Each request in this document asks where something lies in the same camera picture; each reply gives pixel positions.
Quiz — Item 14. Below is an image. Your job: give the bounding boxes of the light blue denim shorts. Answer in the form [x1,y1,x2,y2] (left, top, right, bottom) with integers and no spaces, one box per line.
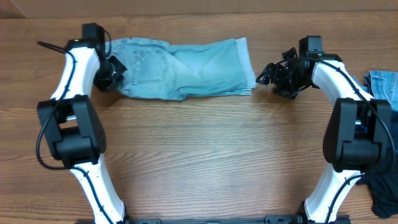
[106,37,256,101]

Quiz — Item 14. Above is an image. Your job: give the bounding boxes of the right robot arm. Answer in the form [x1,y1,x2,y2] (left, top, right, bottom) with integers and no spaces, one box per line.
[256,35,396,223]

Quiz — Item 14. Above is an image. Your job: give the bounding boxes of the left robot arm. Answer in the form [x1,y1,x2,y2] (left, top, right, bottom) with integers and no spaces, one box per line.
[35,23,130,223]

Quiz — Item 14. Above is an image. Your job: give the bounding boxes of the blue denim garment pile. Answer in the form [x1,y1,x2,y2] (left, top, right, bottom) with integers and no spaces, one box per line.
[353,70,398,112]

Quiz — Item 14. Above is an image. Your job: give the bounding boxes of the black garment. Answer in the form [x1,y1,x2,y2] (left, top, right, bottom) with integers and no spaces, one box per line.
[356,161,397,218]

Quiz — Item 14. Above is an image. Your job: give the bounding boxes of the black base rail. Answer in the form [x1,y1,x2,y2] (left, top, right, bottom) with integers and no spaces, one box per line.
[124,213,351,224]

